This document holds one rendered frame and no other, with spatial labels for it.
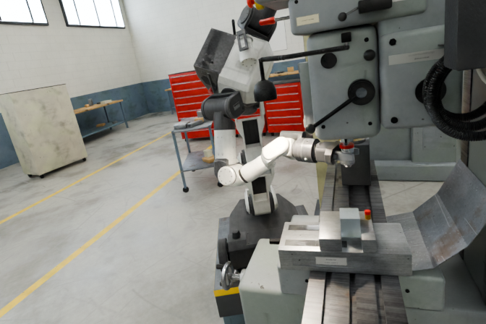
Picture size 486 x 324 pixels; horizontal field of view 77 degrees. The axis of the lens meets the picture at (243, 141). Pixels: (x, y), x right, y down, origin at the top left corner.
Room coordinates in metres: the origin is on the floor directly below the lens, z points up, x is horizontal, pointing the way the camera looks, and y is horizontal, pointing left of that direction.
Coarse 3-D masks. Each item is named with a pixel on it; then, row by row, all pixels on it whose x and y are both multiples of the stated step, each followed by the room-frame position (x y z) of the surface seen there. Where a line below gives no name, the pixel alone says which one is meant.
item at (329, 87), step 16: (320, 32) 0.90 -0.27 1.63; (336, 32) 0.87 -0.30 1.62; (352, 32) 0.85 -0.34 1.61; (368, 32) 0.84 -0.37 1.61; (320, 48) 0.88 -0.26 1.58; (352, 48) 0.85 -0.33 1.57; (368, 48) 0.84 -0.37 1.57; (320, 64) 0.88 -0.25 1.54; (336, 64) 0.87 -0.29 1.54; (352, 64) 0.85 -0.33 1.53; (368, 64) 0.84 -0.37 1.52; (320, 80) 0.88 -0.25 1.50; (336, 80) 0.87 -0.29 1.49; (352, 80) 0.85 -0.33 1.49; (320, 96) 0.88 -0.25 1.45; (336, 96) 0.87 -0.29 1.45; (320, 112) 0.89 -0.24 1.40; (352, 112) 0.85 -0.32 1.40; (368, 112) 0.84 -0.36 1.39; (320, 128) 0.89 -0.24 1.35; (336, 128) 0.87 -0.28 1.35; (352, 128) 0.86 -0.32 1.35; (368, 128) 0.84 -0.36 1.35
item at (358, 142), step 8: (360, 144) 1.21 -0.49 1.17; (368, 144) 1.20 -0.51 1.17; (360, 152) 1.21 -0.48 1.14; (368, 152) 1.19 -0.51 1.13; (360, 160) 1.21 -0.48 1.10; (368, 160) 1.19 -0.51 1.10; (344, 168) 1.23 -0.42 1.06; (352, 168) 1.22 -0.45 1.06; (360, 168) 1.21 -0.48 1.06; (368, 168) 1.19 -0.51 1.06; (344, 176) 1.23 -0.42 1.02; (352, 176) 1.22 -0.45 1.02; (360, 176) 1.21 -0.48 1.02; (368, 176) 1.19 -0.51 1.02; (344, 184) 1.24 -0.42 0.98; (352, 184) 1.22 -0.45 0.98; (360, 184) 1.21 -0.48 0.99; (368, 184) 1.20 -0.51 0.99
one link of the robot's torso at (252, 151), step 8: (264, 112) 1.63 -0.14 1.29; (240, 120) 1.61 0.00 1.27; (248, 120) 1.64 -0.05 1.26; (256, 120) 1.65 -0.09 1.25; (264, 120) 1.61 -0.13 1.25; (240, 128) 1.61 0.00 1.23; (248, 128) 1.65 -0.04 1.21; (256, 128) 1.65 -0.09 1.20; (248, 136) 1.66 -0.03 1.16; (256, 136) 1.66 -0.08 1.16; (248, 144) 1.66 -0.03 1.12; (256, 144) 1.64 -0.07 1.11; (248, 152) 1.61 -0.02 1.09; (256, 152) 1.61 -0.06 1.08; (248, 160) 1.60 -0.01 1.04
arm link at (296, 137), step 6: (282, 132) 1.13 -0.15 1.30; (288, 132) 1.11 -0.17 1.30; (294, 132) 1.10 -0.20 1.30; (300, 132) 1.08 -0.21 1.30; (288, 138) 1.08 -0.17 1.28; (294, 138) 1.09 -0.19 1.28; (300, 138) 1.06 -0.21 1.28; (294, 144) 1.05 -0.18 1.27; (300, 144) 1.03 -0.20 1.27; (294, 150) 1.03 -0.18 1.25; (288, 156) 1.07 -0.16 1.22; (294, 156) 1.04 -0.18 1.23; (300, 156) 1.02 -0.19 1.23
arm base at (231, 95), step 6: (210, 96) 1.32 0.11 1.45; (216, 96) 1.32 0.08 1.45; (222, 96) 1.30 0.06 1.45; (228, 96) 1.29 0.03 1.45; (234, 96) 1.24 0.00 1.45; (240, 96) 1.27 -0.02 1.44; (204, 102) 1.28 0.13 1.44; (228, 102) 1.20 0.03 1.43; (234, 102) 1.23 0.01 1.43; (240, 102) 1.27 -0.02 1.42; (228, 108) 1.20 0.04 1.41; (234, 108) 1.23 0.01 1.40; (240, 108) 1.26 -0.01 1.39; (204, 114) 1.27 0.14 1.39; (228, 114) 1.20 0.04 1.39; (234, 114) 1.22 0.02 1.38; (240, 114) 1.25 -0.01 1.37; (210, 120) 1.29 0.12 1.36
